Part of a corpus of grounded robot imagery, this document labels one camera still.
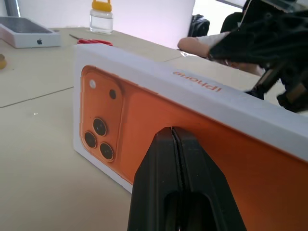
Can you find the clear yellowish tape roll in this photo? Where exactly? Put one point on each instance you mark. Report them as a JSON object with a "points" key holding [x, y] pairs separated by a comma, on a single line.
{"points": [[2, 63]]}

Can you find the clear jar yellow lid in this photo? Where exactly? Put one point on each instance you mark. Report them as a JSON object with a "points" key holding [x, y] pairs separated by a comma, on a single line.
{"points": [[101, 22]]}

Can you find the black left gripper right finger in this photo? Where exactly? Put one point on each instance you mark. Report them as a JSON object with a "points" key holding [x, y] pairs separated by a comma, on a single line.
{"points": [[204, 183]]}

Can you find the black backpack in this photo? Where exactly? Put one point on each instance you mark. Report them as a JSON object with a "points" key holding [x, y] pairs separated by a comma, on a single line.
{"points": [[198, 26]]}

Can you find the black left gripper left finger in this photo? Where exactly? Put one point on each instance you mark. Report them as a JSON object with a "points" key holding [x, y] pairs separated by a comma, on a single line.
{"points": [[156, 180]]}

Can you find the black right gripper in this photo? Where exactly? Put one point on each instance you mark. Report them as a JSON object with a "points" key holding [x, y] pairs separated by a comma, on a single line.
{"points": [[269, 38]]}

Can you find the sealed white phone box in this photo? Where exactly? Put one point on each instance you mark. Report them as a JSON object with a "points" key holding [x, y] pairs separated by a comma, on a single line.
{"points": [[31, 42]]}

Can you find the grey window frame post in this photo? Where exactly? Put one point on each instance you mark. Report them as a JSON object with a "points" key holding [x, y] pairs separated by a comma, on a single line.
{"points": [[13, 8]]}

